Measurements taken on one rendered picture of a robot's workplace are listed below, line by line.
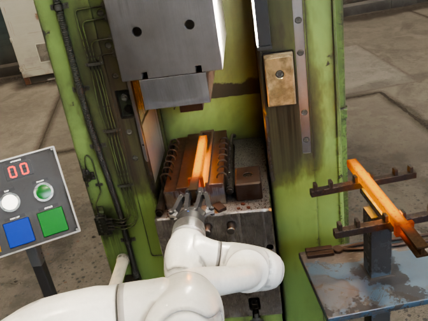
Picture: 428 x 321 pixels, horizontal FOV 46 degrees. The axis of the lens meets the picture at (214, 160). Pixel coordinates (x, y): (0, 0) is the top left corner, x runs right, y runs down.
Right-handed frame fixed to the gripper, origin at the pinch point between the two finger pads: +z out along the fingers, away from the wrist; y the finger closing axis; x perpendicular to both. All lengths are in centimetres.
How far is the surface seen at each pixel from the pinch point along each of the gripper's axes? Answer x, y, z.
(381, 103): -106, 129, 296
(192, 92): 27.1, 2.9, 10.2
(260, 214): -14.1, 18.5, 3.8
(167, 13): 51, 0, 10
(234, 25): 34, 16, 58
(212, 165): -4.7, 3.7, 23.0
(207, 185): -4.8, 2.8, 9.9
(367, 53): -107, 150, 448
